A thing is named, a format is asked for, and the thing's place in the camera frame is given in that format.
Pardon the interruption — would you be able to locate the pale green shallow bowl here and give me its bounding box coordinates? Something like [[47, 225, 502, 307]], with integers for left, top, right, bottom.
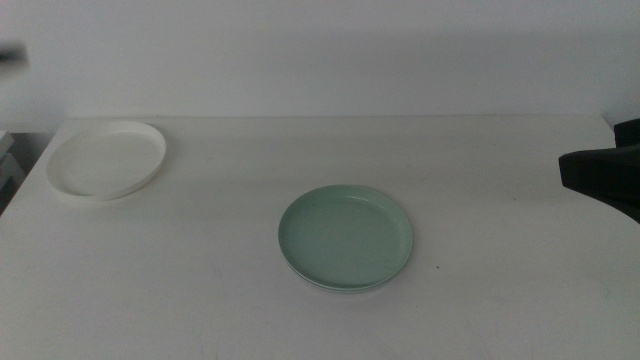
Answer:
[[277, 184, 414, 292]]

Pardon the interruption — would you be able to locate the grey shallow bowl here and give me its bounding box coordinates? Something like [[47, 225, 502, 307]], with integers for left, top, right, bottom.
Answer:
[[285, 257, 409, 295]]

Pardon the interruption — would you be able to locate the white shallow bowl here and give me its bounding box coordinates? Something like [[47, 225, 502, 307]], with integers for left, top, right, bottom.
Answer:
[[45, 119, 167, 202]]

